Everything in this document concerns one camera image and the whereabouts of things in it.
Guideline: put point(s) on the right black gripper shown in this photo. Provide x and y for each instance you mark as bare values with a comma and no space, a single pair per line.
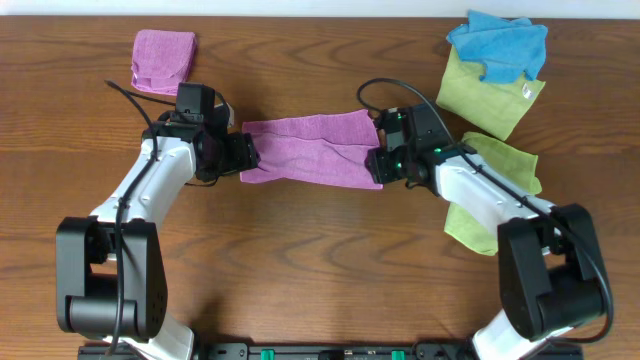
378,157

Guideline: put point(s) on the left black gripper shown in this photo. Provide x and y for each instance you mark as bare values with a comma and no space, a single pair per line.
246,155

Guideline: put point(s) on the purple microfiber cloth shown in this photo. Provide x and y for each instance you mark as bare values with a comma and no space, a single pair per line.
321,149

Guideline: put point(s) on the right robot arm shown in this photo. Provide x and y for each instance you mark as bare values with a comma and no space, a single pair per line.
552,276

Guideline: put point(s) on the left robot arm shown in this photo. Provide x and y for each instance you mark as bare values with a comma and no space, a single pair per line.
111,285

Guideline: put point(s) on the folded purple cloth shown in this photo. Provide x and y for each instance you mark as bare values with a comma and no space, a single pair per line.
161,60

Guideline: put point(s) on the flat green cloth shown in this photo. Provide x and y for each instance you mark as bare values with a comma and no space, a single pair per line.
495,108

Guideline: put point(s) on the crumpled green cloth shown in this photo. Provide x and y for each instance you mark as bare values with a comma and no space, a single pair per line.
518,166

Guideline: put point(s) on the blue microfiber cloth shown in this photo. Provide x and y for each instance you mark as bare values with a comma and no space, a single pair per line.
508,49

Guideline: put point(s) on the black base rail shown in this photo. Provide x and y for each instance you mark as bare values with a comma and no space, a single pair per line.
419,351

